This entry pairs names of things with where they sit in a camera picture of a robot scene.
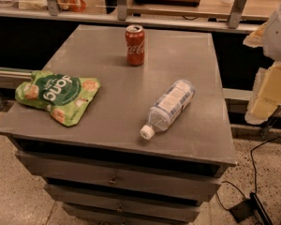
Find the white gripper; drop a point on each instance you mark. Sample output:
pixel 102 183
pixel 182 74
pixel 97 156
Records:
pixel 279 35

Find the red coke can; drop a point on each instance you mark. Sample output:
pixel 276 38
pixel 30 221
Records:
pixel 135 37

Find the clear plastic water bottle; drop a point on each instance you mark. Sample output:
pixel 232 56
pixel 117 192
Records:
pixel 168 108

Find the grey drawer cabinet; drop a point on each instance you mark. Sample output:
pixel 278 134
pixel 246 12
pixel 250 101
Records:
pixel 102 168

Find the black foot pedal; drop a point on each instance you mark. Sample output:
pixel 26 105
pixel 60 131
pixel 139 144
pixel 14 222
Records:
pixel 241 211

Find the green snack bag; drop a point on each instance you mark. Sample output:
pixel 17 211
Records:
pixel 66 98

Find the orange white plastic bag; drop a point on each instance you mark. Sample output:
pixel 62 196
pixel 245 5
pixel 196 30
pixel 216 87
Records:
pixel 72 5

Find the metal rail shelf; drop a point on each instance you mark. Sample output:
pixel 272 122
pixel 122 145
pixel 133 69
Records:
pixel 210 15

